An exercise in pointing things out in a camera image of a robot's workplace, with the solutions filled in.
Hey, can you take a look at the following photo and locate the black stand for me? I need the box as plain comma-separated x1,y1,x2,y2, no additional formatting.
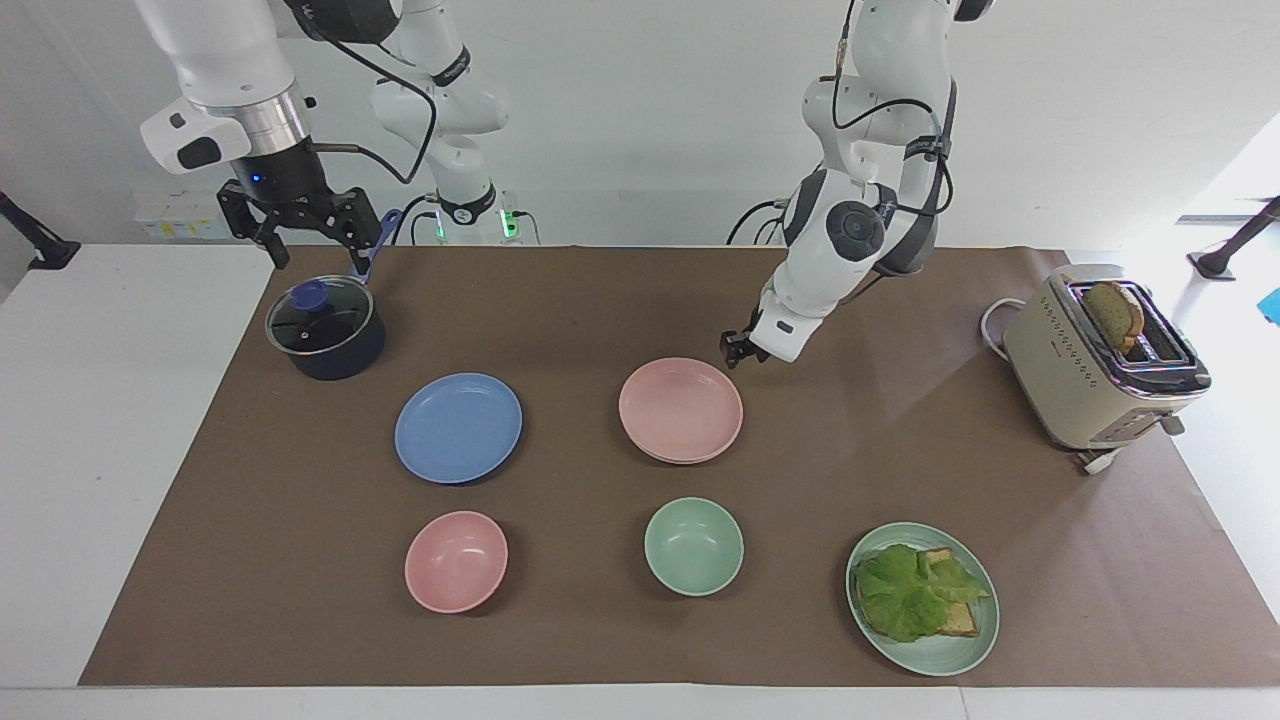
0,189,82,272
1186,195,1280,282

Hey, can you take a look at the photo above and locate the black cable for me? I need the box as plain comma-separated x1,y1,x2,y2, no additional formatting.
828,0,957,217
726,198,793,247
285,0,441,188
390,194,447,247

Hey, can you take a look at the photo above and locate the toast slice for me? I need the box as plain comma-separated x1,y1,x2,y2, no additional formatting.
918,546,982,638

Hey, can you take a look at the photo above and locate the glass lid with blue knob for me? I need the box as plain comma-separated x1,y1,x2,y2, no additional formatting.
266,277,375,357

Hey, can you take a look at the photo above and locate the beige toaster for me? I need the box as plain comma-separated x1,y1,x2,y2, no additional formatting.
1002,264,1213,452

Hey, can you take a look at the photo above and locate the bread slice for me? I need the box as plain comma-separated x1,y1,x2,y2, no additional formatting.
1083,281,1147,355

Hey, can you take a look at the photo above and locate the green bowl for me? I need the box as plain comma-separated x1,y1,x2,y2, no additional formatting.
643,497,746,598

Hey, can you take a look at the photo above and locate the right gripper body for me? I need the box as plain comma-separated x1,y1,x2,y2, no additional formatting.
228,140,336,221

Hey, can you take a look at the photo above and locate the green lettuce leaf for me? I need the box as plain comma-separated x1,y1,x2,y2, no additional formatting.
854,543,992,644

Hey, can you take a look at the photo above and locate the blue plate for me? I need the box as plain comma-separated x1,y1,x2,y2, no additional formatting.
394,373,524,486

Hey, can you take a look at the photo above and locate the dark blue pot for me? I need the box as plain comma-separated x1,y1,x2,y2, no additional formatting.
265,209,403,382

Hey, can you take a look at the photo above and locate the pinkish beige plate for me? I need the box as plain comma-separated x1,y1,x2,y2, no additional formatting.
618,357,745,466

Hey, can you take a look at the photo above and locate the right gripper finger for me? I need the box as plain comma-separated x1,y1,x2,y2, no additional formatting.
216,182,293,269
316,187,387,278

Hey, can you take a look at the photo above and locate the green plate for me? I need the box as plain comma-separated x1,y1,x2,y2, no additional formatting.
846,522,1001,678

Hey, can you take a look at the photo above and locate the pink bowl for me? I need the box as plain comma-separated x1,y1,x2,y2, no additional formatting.
404,511,509,615

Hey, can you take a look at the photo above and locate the white power strip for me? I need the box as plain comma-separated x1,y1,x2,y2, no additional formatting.
133,204,229,242

